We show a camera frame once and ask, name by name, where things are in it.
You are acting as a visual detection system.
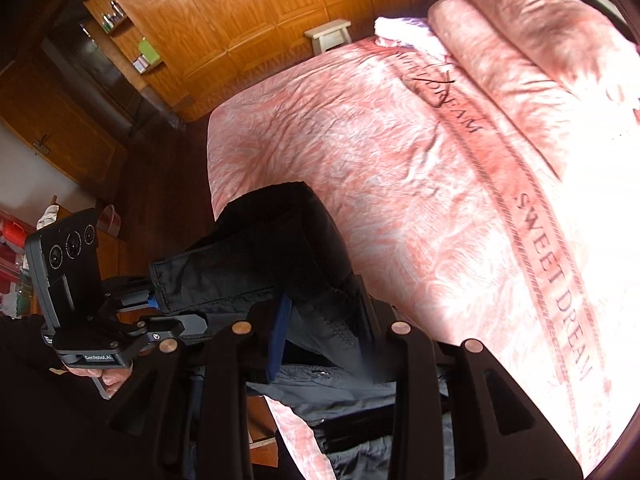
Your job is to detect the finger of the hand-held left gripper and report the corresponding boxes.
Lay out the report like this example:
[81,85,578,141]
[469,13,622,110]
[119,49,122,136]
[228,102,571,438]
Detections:
[101,284,167,312]
[134,311,212,347]

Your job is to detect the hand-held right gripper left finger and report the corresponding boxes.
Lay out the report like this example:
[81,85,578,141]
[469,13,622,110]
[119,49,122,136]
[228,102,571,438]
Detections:
[106,294,295,480]

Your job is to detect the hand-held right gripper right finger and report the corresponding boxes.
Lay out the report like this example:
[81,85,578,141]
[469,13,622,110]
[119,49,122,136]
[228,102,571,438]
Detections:
[350,275,585,480]

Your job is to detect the black quilted pants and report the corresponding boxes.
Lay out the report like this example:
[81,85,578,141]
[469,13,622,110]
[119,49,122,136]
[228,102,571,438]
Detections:
[149,181,453,480]

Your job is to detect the person's left forearm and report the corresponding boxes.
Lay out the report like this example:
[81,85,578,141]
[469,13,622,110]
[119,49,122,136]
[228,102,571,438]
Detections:
[0,312,168,480]

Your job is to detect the person's left hand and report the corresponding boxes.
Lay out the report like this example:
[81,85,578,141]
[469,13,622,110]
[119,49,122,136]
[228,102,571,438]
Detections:
[66,365,134,396]

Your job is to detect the white rag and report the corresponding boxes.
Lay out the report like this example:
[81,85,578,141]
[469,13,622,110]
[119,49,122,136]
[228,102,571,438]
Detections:
[35,204,63,231]

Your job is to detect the pink bucket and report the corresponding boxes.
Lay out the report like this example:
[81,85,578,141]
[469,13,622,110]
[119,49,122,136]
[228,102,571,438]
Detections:
[95,204,121,237]

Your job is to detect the bed with pink sheet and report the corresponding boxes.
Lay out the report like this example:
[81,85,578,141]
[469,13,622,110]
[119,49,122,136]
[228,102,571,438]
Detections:
[206,0,640,480]

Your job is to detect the green box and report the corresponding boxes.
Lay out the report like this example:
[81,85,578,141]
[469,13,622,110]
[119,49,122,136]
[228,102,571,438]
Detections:
[132,37,167,73]

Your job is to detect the wooden wardrobe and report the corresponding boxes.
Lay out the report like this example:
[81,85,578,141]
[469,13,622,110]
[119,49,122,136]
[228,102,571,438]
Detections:
[65,0,443,122]

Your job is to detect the white stool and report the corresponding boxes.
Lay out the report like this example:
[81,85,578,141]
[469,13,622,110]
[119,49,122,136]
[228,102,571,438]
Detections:
[304,18,353,56]

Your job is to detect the folded pink duvet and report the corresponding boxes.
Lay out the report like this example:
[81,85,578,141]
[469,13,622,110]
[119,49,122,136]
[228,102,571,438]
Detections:
[429,0,640,178]

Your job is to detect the pale pink knitted cloth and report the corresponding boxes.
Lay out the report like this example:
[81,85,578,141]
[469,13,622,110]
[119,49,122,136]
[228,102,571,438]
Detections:
[374,16,446,56]

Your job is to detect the thin black string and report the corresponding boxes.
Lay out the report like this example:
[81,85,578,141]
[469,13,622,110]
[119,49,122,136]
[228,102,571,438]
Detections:
[410,62,458,108]

